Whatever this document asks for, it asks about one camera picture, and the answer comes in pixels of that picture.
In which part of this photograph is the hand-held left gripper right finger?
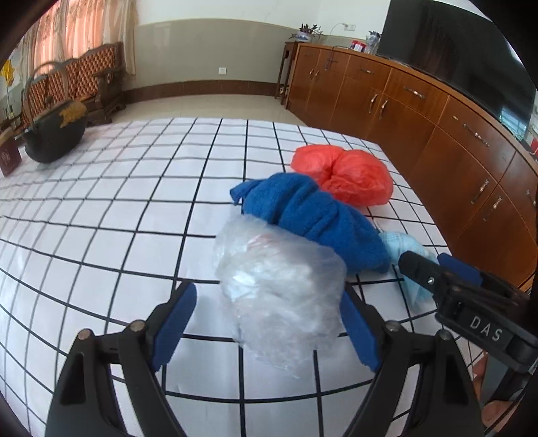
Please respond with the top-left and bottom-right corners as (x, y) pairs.
(340, 290), (488, 437)

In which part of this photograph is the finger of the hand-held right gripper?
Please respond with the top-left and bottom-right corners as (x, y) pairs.
(437, 253), (531, 305)
(398, 251), (463, 301)

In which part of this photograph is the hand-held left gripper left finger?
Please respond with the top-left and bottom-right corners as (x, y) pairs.
(44, 281), (198, 437)

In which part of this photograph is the light blue face mask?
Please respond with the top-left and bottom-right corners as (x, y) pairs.
(378, 231), (440, 305)

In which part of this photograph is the clear plastic bag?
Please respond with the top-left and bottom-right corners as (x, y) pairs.
(214, 214), (347, 372)

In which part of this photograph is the checkered tablecloth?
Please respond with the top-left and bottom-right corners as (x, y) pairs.
(0, 117), (452, 437)

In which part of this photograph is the red plastic bag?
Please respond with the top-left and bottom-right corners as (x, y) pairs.
(291, 145), (394, 207)

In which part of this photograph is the blue towel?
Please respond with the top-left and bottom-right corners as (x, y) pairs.
(230, 172), (391, 276)

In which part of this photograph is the wooden cabinet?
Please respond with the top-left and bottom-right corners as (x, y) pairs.
(286, 42), (538, 290)

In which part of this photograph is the black iron teapot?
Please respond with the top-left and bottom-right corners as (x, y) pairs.
(21, 61), (89, 164)

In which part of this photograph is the black television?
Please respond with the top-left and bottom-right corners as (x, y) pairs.
(376, 0), (538, 135)

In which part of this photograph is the brown box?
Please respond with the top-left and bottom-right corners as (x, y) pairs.
(0, 141), (22, 177)

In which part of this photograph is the potted plant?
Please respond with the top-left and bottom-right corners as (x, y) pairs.
(290, 23), (323, 43)

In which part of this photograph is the wooden sofa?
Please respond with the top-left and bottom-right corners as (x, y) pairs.
(17, 41), (127, 127)

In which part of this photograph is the coat rack with hat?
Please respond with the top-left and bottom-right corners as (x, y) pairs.
(0, 59), (15, 122)

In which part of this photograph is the pink curtain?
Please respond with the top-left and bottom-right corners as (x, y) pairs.
(17, 0), (137, 76)

